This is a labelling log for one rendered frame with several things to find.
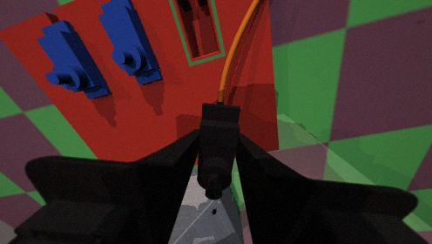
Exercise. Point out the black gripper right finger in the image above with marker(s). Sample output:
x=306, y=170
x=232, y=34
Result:
x=280, y=202

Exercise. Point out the red flat plate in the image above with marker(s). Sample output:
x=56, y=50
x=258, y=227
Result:
x=131, y=76

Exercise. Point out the black micro servo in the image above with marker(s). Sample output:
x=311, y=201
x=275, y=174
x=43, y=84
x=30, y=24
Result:
x=219, y=130

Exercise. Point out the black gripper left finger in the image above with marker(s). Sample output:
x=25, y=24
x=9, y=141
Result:
x=153, y=186

